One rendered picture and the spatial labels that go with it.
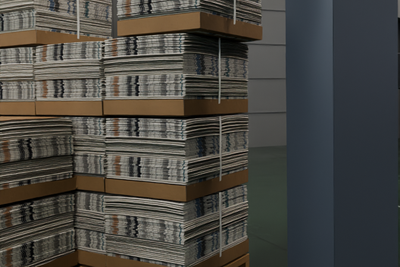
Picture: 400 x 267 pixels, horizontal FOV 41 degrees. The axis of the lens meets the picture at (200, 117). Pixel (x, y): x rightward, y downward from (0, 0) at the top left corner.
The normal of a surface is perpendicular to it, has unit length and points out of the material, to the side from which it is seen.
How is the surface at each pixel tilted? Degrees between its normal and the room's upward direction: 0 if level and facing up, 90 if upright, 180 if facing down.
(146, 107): 91
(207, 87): 90
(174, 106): 93
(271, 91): 90
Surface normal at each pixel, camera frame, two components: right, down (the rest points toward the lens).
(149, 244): -0.53, 0.04
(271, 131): 0.41, 0.03
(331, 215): -0.91, 0.03
